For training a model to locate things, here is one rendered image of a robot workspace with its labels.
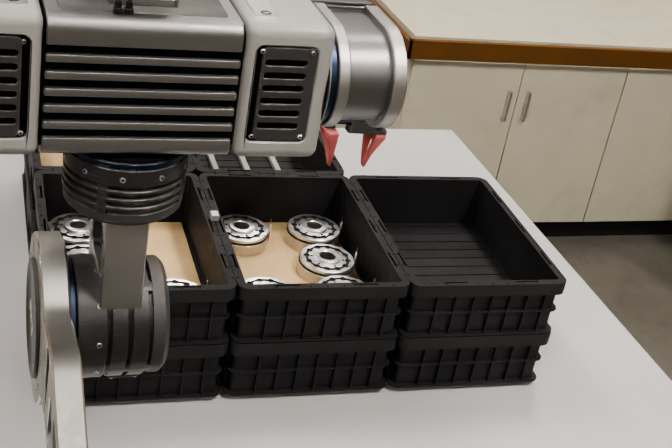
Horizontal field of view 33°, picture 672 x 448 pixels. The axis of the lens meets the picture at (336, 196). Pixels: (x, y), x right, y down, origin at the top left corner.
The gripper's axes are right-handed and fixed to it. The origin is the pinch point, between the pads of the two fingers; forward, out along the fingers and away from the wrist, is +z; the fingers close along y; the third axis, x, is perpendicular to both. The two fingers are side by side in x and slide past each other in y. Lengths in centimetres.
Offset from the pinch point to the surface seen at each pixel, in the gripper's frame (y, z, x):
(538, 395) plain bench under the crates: -38, 37, 20
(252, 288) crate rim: 19.1, 14.4, 19.3
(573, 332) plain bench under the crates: -54, 36, 1
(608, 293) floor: -147, 99, -119
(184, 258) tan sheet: 25.2, 23.3, -6.2
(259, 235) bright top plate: 10.9, 20.0, -9.3
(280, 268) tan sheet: 8.0, 23.3, -2.7
